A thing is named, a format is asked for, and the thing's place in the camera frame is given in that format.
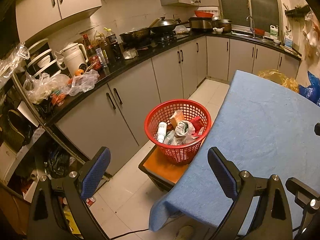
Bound dark window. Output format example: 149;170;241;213
219;0;281;32

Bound lidded steel wok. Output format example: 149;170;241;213
149;17;189;34

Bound blue plastic bag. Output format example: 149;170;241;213
298;71;320;106

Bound yellow plastic bag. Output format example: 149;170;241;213
258;69;299;93

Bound dark sauce bottle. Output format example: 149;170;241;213
104;27;124;62

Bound white electric kettle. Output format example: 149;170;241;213
54;43;88;76

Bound steel rice cooker pot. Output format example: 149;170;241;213
189;17;213;32

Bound red white foot carton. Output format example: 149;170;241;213
190;116;204;137

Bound orange stool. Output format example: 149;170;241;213
138;146;189;192

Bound black wok with handle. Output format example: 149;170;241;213
120;18;160;44

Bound clear plastic bags on counter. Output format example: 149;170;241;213
23;69;100;105

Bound green white detergent jug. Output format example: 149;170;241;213
270;25;279;40

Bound hanging white plastic bags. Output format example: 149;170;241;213
303;10;319;66

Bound blue table cloth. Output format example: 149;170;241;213
149;71;319;231

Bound red bowl at sink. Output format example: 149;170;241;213
254;28;265;36

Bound grey base cabinets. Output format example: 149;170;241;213
54;36;300;174

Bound red plastic mesh basket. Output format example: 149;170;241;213
144;99;212;165

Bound white plastic bottle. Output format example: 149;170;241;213
157;122;167;143

